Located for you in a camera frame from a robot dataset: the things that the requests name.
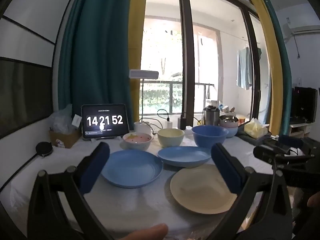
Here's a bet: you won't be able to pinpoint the white desk lamp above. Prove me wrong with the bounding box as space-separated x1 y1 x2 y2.
129 70 159 138

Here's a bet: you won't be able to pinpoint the black tablet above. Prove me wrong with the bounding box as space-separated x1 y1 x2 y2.
81 104 130 140

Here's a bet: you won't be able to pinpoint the grey towel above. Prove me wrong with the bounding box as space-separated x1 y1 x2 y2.
235 125 278 146

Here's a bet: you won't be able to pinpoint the cream bowl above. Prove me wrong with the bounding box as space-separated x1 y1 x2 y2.
157 128 185 148

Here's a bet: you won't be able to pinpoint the person's right hand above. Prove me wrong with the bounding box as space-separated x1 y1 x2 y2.
307 191 320 207

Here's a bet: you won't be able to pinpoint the white air conditioner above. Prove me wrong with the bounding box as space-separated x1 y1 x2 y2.
282 17 320 39

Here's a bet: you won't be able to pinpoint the dark window frame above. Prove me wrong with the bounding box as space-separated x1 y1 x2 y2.
177 0 198 120

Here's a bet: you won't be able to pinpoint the yellow tissue pack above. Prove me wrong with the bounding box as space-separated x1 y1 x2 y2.
244 118 269 138

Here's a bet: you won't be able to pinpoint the cream plate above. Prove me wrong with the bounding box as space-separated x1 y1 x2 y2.
170 164 238 214

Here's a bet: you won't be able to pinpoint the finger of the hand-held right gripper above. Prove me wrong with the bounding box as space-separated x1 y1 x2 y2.
253 144 292 165
277 134 304 153

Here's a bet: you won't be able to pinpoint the teal curtain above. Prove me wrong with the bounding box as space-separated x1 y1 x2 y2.
58 0 133 110
265 0 293 135

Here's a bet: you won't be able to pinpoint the white cabinet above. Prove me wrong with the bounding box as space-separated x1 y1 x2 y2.
289 122 313 140

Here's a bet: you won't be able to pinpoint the clear plastic bag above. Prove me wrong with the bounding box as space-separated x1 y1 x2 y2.
47 104 82 134

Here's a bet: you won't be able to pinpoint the yellow curtain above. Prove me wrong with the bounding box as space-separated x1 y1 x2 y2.
244 0 285 135
128 0 148 120

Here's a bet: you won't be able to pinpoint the light blue plate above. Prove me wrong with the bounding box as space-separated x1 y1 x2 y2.
100 150 163 189

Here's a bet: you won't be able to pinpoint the pale blue bowl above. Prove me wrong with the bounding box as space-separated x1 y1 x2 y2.
224 126 238 138

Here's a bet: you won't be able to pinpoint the person's left hand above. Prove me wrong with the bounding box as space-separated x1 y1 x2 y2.
117 224 168 240

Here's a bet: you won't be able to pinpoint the white textured tablecloth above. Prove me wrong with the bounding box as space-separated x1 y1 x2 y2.
0 127 275 240

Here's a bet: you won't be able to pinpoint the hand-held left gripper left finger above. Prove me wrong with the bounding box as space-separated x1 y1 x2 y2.
27 142 118 240

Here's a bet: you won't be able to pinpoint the black charging cable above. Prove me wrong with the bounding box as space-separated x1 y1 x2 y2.
157 109 171 123

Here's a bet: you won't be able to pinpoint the black round device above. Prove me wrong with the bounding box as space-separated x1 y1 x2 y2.
35 142 53 157

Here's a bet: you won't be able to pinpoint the pink steel bowl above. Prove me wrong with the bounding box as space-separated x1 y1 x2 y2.
219 115 239 128

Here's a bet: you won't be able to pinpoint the cardboard box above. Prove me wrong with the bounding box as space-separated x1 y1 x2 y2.
49 129 82 148

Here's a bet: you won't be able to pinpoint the black monitor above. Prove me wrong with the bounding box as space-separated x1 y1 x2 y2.
291 87 318 124

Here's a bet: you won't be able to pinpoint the dark blue bowl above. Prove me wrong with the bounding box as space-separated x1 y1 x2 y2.
191 125 229 148

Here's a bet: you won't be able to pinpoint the pink speckled bowl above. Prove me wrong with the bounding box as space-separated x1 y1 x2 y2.
122 132 152 152

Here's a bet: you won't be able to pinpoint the hanging blue clothes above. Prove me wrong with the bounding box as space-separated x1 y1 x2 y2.
236 46 253 90

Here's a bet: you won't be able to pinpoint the stainless steel tumbler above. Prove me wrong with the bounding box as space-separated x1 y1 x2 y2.
202 106 220 127

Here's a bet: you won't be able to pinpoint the balcony railing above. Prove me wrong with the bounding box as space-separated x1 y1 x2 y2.
140 80 215 113

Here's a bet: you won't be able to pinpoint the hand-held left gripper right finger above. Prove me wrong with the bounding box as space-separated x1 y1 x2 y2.
211 142 293 240

